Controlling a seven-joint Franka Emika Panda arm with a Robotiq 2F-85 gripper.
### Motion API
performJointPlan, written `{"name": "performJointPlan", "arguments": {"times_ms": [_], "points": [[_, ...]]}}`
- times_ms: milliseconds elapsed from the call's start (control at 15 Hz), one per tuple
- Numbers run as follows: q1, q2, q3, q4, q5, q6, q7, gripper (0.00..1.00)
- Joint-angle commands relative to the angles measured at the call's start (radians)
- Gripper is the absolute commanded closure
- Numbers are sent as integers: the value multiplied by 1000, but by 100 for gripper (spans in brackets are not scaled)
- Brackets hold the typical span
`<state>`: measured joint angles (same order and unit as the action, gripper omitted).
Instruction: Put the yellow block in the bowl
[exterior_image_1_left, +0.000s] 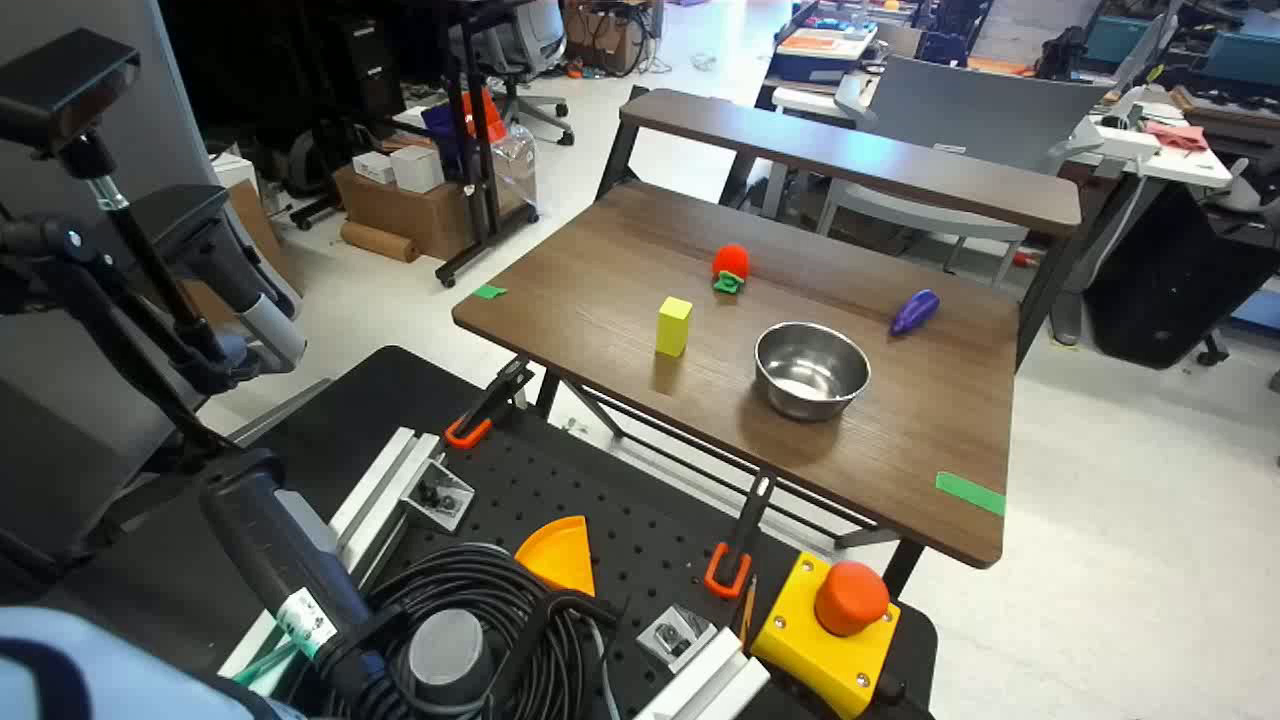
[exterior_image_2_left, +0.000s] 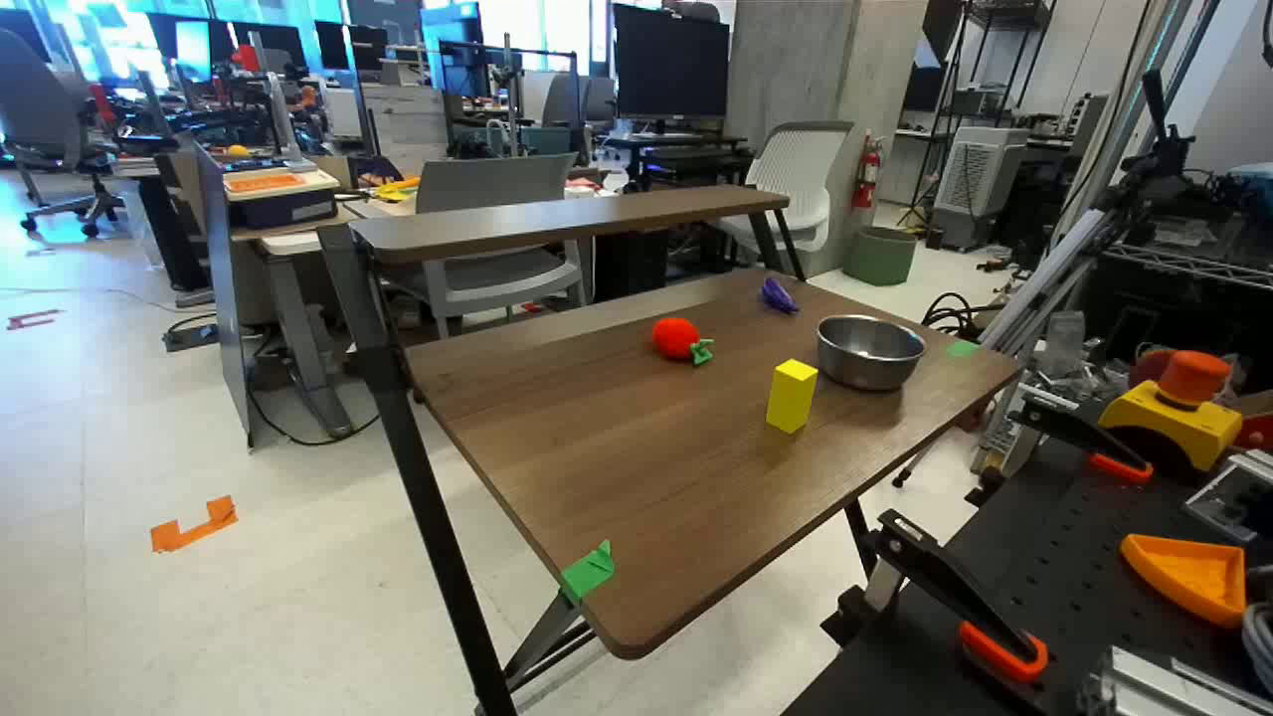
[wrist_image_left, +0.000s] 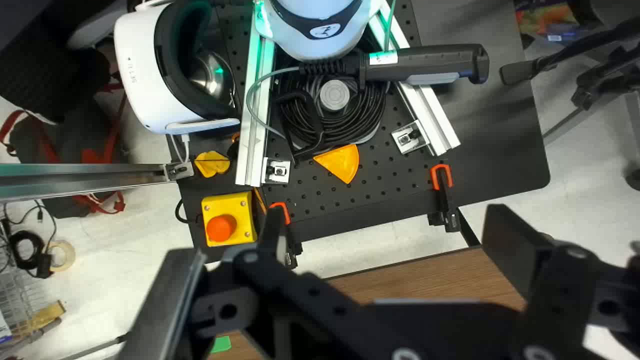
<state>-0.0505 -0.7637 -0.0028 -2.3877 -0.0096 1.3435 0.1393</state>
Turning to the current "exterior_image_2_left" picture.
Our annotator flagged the black cable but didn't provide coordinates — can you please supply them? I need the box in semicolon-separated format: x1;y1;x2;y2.
918;291;986;347

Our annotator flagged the grey desk cabinet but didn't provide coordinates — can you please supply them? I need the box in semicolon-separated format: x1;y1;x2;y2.
196;143;364;450

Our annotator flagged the yellow rectangular block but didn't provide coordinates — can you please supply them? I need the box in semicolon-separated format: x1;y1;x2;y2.
764;355;825;437

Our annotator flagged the red toy strawberry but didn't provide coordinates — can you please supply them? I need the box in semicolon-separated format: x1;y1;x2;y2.
649;315;722;369

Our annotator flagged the black computer monitor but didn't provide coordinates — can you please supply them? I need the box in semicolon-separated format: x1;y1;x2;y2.
608;0;734;124

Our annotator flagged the black clamp with orange handle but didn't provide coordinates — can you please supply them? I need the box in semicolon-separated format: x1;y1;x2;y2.
1010;392;1157;490
873;507;1056;692

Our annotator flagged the dark swivel office chair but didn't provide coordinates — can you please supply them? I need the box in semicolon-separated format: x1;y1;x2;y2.
0;26;131;242

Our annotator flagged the yellow emergency stop button box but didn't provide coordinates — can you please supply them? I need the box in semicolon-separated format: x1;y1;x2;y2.
1095;347;1251;478

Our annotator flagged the purple toy eggplant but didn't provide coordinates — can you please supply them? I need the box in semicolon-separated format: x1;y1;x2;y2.
757;274;803;319

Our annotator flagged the orange floor tape marker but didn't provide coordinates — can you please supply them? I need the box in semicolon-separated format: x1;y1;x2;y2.
149;494;242;556

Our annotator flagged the red fire extinguisher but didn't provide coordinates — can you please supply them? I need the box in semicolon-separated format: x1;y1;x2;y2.
849;131;886;214

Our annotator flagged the orange triangular plastic piece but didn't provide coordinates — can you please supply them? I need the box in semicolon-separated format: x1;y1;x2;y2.
1119;530;1254;627

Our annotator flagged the grey office chair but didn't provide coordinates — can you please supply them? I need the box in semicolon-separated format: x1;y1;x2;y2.
414;152;591;334

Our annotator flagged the green bin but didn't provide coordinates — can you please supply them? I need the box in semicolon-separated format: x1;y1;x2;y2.
841;224;918;291

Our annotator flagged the long brown wooden desk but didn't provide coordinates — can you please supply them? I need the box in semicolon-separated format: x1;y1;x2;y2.
347;181;810;334

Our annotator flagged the black metal table frame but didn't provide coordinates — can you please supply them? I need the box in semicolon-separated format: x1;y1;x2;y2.
353;334;882;716

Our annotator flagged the black perforated mounting board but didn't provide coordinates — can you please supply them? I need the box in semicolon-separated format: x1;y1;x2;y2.
782;434;1273;716

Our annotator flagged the white plastic chair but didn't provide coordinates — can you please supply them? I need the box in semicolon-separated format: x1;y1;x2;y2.
722;119;861;274

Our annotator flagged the black box with orange lid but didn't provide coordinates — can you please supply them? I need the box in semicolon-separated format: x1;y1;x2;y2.
218;157;347;232

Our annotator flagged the shiny metal bowl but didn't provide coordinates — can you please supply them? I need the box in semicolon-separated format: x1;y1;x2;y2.
812;308;932;392

